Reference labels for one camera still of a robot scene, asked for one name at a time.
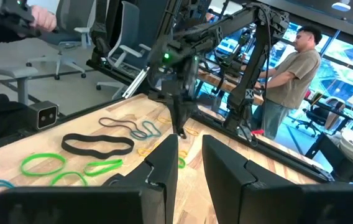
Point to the round green rubber band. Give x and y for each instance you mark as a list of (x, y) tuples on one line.
[(43, 155)]

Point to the yellow rubber band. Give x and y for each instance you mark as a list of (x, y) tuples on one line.
[(140, 153), (164, 123), (183, 152), (193, 133)]

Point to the wooden desk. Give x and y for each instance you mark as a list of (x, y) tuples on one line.
[(213, 81)]

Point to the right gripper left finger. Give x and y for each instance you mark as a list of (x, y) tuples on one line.
[(71, 205)]

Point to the person's hand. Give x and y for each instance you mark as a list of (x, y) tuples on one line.
[(44, 18)]

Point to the dark brown thin rubber band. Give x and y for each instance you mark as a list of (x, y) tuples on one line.
[(99, 122)]

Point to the grey chair armrest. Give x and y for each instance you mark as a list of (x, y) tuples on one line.
[(11, 72)]

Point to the black office chair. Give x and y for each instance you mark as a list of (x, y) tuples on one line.
[(314, 116)]

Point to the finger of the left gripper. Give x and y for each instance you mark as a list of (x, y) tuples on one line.
[(176, 119), (187, 116)]

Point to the grey white office chair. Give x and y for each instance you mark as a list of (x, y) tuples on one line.
[(128, 28), (71, 15)]

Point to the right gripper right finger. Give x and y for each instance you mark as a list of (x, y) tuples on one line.
[(257, 202)]

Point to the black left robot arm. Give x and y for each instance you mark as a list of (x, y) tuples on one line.
[(257, 62)]

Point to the table-level camera box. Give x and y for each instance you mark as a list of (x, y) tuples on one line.
[(44, 115)]

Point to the teal rubber band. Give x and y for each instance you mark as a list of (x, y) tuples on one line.
[(159, 132)]

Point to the wide black rubber band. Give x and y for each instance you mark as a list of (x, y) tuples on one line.
[(83, 137)]

